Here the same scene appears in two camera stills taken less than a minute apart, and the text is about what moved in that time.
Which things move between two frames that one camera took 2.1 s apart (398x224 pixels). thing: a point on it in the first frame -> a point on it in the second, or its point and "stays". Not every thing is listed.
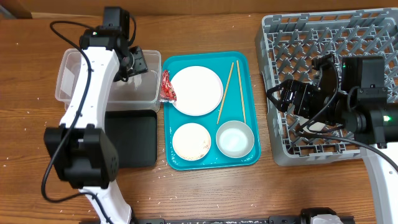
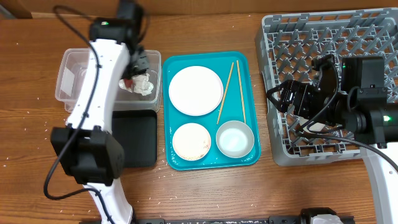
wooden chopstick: [225, 93] stays
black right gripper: [303, 90] stays
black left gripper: [141, 65] stays
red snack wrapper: [167, 93] -> [128, 83]
